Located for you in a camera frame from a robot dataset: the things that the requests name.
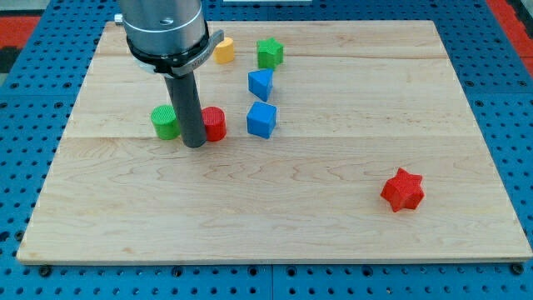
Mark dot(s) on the yellow cylinder block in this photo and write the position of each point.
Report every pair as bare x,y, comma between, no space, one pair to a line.
224,51

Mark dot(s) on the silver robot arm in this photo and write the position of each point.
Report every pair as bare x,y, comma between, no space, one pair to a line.
170,37

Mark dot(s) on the wooden board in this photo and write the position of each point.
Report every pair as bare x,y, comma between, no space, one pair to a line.
355,101

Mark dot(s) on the blue cube block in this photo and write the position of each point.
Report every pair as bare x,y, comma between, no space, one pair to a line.
261,119

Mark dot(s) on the green cylinder block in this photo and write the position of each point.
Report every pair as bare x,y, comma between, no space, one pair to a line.
164,121

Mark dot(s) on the red star block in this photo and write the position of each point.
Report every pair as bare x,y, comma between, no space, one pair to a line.
403,191

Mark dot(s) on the red cylinder block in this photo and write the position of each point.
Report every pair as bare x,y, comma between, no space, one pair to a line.
215,123

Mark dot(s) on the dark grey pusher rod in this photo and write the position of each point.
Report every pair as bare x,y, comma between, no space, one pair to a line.
185,101

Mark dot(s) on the green star block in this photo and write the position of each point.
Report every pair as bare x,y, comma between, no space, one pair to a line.
270,53

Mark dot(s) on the blue triangular block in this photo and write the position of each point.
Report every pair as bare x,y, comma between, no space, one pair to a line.
260,83

